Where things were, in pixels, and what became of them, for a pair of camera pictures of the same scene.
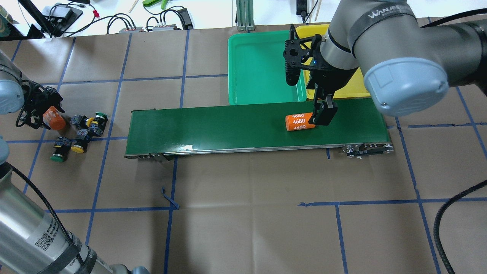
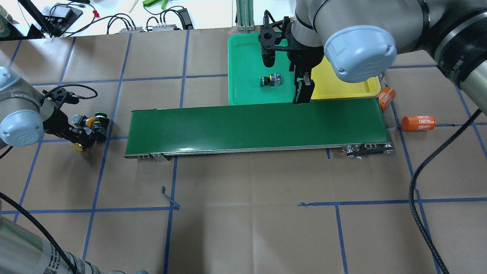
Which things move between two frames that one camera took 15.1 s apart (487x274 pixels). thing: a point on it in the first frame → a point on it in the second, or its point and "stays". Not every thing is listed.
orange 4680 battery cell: [298, 121] → [418, 123]
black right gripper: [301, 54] → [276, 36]
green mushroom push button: [62, 145] → [274, 79]
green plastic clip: [149, 3] stays
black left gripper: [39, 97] → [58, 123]
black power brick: [187, 24] stays
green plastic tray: [257, 69] stays
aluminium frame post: [245, 15] stays
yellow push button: [81, 121] stays
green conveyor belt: [359, 130] stays
